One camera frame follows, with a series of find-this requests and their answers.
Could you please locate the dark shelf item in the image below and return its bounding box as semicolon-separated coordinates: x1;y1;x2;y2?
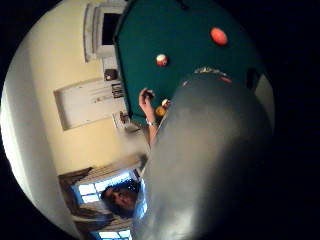
103;68;120;82

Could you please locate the green felt pool table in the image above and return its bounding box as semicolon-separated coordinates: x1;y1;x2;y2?
113;0;268;127

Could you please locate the yellow-orange billiard ball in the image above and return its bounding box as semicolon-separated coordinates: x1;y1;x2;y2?
154;105;167;118

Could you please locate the white framed dark opening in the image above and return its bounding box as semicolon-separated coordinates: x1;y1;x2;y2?
82;1;128;64

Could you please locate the red striped white billiard ball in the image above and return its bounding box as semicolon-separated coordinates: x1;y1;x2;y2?
155;53;169;68

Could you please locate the orange-red billiard ball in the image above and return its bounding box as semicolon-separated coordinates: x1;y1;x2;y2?
209;26;230;47

